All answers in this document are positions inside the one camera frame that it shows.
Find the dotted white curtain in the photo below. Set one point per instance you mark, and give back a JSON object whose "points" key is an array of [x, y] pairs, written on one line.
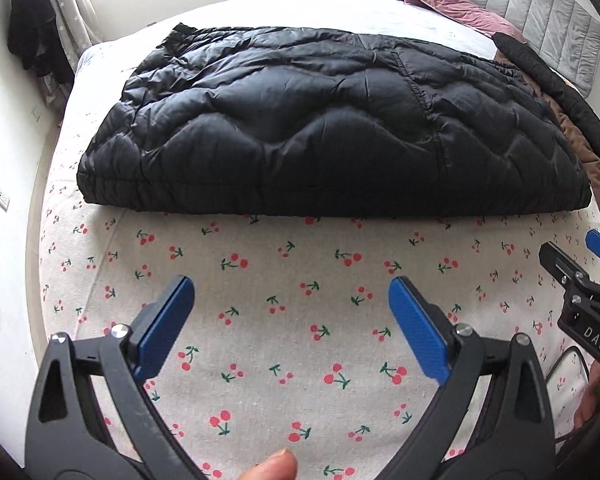
{"points": [[75, 5]]}

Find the person's right hand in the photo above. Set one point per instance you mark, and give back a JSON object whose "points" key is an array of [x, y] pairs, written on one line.
{"points": [[591, 400]]}

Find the cherry print bed sheet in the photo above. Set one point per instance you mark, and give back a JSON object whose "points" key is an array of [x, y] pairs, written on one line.
{"points": [[290, 270]]}

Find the pink velvet pillow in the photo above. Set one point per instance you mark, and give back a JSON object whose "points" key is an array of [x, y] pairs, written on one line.
{"points": [[455, 5]]}

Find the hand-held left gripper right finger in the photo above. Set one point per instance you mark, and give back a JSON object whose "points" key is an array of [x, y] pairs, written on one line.
{"points": [[420, 330]]}

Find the white wall socket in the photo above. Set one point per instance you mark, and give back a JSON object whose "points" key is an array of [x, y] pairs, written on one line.
{"points": [[2, 200]]}

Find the white bed sheet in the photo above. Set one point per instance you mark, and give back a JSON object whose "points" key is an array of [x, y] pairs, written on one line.
{"points": [[280, 10]]}

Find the black puffer jacket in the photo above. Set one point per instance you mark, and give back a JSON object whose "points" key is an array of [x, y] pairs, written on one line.
{"points": [[305, 135]]}

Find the brown garment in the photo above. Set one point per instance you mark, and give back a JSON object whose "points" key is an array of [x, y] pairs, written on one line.
{"points": [[580, 145]]}

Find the black quilted coat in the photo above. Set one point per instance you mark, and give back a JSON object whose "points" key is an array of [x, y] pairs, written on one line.
{"points": [[570, 95]]}

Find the dark hanging clothes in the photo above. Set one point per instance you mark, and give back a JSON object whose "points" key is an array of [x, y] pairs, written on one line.
{"points": [[30, 25]]}

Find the person's left hand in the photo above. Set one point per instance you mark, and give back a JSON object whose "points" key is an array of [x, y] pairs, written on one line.
{"points": [[270, 467]]}

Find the grey padded headboard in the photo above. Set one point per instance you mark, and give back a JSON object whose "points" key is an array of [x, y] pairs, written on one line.
{"points": [[530, 5]]}

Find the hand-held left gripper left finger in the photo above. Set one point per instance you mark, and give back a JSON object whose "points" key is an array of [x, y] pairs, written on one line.
{"points": [[162, 330]]}

